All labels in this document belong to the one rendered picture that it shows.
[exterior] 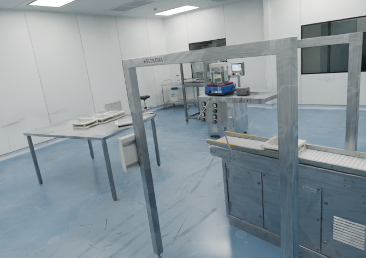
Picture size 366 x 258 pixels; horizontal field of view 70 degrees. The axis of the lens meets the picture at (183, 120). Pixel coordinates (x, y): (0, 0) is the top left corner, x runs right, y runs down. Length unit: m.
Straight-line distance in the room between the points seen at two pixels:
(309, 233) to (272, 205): 0.31
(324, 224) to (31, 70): 5.94
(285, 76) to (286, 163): 0.36
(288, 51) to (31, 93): 5.91
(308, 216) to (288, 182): 1.00
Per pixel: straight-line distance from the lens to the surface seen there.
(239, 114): 4.92
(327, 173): 1.92
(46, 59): 6.69
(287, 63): 1.07
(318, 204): 2.11
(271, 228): 2.42
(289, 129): 1.12
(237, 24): 7.73
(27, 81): 6.49
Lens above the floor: 1.60
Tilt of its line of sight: 14 degrees down
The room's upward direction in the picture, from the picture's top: 7 degrees counter-clockwise
